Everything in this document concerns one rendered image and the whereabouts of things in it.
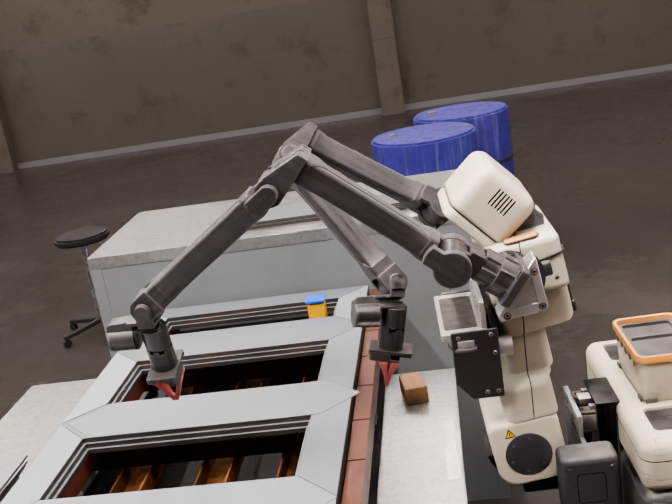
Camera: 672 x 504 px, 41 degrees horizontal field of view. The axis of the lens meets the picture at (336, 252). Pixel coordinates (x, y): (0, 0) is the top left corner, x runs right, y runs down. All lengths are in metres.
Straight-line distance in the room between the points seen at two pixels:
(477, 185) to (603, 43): 10.72
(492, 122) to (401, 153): 0.84
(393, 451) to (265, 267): 0.94
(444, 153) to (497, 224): 3.02
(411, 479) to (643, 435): 0.53
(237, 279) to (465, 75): 9.51
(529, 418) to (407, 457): 0.34
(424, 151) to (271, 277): 2.09
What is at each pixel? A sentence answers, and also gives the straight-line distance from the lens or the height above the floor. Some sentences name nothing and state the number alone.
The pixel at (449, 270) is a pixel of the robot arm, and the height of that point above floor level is 1.23.
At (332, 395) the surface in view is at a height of 0.85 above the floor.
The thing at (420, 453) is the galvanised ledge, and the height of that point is 0.68.
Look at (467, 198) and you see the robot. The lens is 1.88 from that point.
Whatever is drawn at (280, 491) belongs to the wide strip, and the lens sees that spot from 1.86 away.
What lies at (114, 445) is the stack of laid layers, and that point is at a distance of 2.27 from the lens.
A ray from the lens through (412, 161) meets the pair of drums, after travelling 4.90.
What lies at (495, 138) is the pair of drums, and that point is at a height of 0.74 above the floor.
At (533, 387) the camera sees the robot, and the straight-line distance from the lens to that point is 2.04.
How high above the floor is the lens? 1.80
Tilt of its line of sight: 17 degrees down
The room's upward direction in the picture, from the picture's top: 9 degrees counter-clockwise
